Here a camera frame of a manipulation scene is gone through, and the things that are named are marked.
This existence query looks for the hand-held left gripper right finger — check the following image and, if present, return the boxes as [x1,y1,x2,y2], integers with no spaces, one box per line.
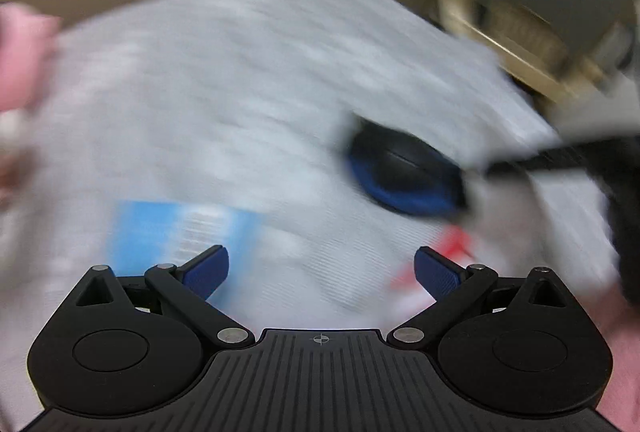
[387,246,576,350]

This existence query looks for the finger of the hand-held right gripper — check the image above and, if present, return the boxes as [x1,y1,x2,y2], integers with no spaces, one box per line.
[484,143,603,180]

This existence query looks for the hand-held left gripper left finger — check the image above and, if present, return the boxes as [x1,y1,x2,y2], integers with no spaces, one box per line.
[72,245,256,349]

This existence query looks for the white wet wipe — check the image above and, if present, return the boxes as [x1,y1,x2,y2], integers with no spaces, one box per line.
[462,172,556,263]

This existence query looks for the red and white plush stick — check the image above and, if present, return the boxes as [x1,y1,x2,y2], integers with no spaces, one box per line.
[390,227,477,293]

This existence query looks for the blue and white wipes packet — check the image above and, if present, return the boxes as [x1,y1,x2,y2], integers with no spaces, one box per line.
[107,199,267,303]

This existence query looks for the pink and white plush toy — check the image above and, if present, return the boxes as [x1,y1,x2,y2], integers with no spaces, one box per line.
[0,2,63,203]

